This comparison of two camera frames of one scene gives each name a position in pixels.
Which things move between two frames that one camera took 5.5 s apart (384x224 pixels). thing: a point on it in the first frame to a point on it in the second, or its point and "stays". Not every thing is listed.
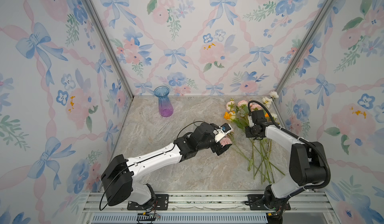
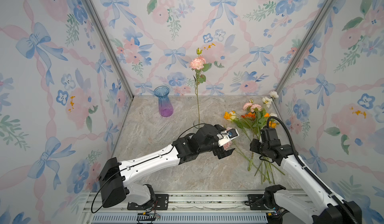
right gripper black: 248,134 to 254,142
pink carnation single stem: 228,141 to 198,64
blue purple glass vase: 166,108 stays
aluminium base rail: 304,208 stays
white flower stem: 267,101 stays
